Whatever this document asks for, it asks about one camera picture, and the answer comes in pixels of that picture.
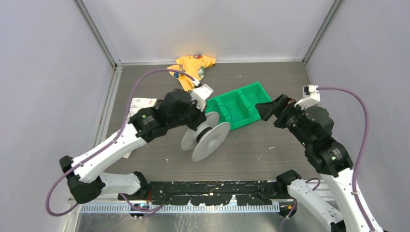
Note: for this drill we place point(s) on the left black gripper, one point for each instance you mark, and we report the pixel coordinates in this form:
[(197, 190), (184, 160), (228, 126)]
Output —
[(200, 117)]

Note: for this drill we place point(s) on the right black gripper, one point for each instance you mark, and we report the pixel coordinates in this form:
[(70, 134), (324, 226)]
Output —
[(276, 107)]

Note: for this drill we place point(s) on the clear plastic cable spool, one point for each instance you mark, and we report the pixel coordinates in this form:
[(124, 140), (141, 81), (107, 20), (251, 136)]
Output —
[(207, 138)]

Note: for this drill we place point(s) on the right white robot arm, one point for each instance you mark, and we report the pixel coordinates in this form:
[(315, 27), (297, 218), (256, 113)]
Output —
[(312, 127)]

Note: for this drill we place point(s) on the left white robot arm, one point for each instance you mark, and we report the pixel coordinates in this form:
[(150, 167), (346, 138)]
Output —
[(87, 179)]

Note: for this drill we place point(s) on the green three-compartment bin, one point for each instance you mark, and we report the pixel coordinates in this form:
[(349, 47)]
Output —
[(238, 106)]

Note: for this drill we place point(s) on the yellow printed cloth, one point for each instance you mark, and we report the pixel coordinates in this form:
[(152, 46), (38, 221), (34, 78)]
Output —
[(194, 66)]

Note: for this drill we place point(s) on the white floral cloth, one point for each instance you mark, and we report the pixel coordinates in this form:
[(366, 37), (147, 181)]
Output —
[(139, 103)]

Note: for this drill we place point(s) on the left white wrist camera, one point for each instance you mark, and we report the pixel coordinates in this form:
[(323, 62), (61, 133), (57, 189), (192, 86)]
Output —
[(200, 94)]

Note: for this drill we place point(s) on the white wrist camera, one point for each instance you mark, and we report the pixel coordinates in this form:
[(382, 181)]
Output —
[(311, 97), (200, 94)]

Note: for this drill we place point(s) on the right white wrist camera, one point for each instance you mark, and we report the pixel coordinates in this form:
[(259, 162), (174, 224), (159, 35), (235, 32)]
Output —
[(311, 97)]

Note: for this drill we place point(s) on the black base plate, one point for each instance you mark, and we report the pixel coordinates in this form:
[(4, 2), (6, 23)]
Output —
[(210, 193)]

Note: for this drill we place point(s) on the slotted metal rail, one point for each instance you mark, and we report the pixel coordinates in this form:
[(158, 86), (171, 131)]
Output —
[(202, 208)]

